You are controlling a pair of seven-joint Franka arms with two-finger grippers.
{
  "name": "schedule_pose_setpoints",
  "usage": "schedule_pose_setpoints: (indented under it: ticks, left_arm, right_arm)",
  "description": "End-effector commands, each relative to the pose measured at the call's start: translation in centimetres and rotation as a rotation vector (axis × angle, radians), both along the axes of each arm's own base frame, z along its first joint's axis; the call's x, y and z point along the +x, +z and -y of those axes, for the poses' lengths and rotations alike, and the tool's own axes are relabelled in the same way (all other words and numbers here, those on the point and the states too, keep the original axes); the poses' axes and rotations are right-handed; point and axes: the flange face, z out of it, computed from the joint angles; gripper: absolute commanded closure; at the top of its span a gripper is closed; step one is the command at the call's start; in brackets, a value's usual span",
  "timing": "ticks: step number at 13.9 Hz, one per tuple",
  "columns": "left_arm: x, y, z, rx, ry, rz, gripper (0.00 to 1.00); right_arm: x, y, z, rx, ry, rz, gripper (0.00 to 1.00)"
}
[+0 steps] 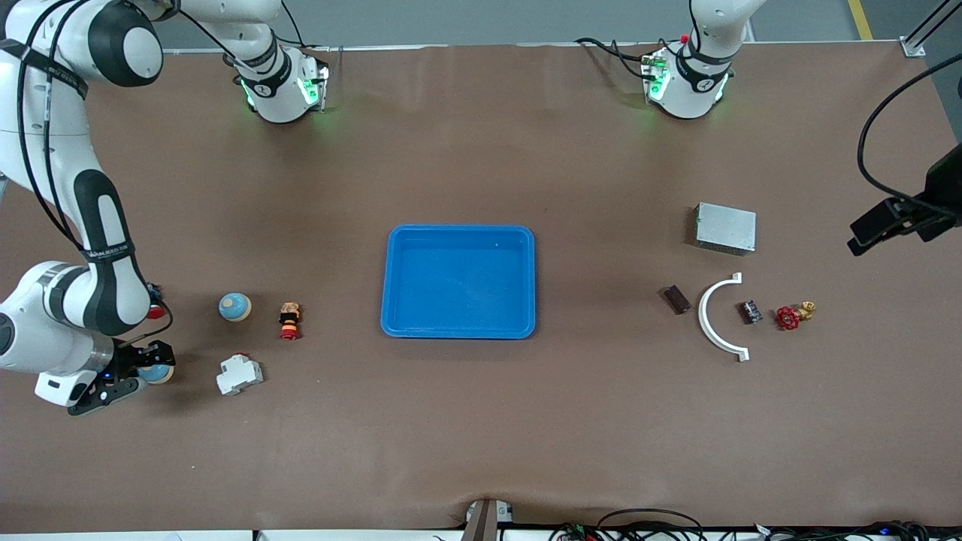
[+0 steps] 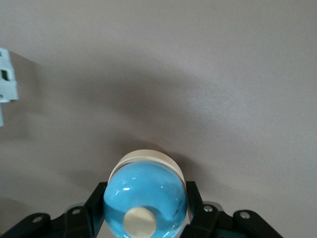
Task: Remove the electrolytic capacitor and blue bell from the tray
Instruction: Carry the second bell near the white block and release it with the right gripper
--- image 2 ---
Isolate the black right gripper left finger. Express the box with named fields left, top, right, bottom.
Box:
left=0, top=182, right=108, bottom=238

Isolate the white circuit breaker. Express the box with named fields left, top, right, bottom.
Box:
left=0, top=48, right=20, bottom=127

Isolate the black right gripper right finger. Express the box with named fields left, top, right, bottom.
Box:
left=179, top=181, right=283, bottom=238

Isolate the scuffed light blue call bell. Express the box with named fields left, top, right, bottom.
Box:
left=103, top=148, right=188, bottom=238

